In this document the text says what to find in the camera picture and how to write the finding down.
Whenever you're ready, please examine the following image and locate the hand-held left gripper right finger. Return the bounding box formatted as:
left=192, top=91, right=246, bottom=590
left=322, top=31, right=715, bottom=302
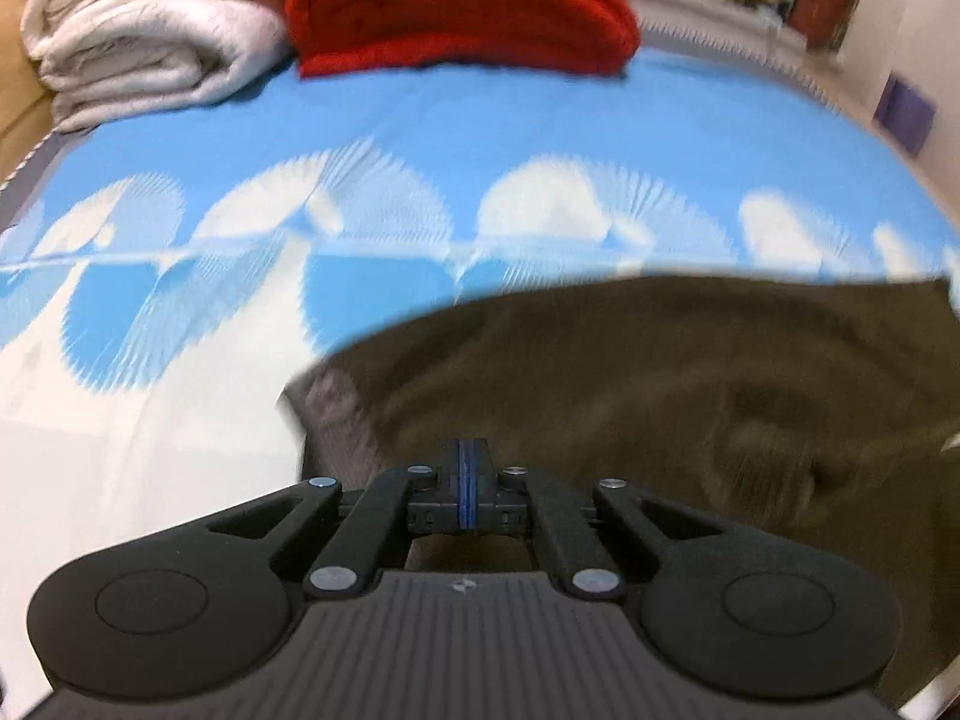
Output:
left=468, top=438, right=730, bottom=602

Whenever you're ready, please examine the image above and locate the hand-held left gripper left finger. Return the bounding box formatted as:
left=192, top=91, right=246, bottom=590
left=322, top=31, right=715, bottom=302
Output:
left=205, top=438, right=469, bottom=601

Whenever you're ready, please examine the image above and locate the dark olive brown towel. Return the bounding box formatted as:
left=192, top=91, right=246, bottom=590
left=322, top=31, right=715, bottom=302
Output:
left=283, top=273, right=960, bottom=713

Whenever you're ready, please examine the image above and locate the blue white patterned bed sheet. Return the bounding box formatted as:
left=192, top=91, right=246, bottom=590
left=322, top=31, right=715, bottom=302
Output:
left=0, top=30, right=960, bottom=720

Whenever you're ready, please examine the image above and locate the red folded blanket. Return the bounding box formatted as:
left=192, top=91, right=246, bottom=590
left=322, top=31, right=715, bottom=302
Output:
left=284, top=0, right=643, bottom=80

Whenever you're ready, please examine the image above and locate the white folded quilt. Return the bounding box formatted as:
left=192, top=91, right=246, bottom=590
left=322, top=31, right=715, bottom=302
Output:
left=21, top=0, right=302, bottom=134

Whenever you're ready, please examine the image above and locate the purple box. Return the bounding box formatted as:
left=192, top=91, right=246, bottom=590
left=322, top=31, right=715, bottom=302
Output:
left=873, top=73, right=938, bottom=157

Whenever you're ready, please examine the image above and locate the wooden headboard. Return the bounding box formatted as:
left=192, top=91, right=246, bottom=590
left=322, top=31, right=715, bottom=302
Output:
left=0, top=0, right=61, bottom=181

